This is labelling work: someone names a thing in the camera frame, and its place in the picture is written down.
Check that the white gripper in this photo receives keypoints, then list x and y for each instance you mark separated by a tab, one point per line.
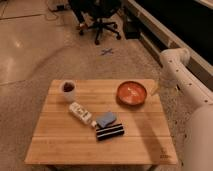
166	80

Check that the orange ceramic bowl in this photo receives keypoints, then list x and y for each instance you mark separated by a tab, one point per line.
131	93

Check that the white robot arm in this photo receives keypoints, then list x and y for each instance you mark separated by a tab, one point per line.
198	144

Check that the white ceramic mug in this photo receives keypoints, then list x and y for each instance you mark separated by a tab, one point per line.
68	90

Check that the black white striped box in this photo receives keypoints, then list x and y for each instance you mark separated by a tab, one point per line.
109	132

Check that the blue sponge block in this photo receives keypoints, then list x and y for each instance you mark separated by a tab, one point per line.
106	119

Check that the black box on floor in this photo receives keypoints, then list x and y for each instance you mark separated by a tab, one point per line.
130	28

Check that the white plastic bottle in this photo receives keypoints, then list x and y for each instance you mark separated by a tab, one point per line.
82	114

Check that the wooden table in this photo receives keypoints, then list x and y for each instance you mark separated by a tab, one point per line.
140	135

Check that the black office chair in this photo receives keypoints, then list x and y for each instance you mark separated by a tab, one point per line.
97	10

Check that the long white wall bench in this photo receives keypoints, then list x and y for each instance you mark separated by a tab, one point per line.
180	23

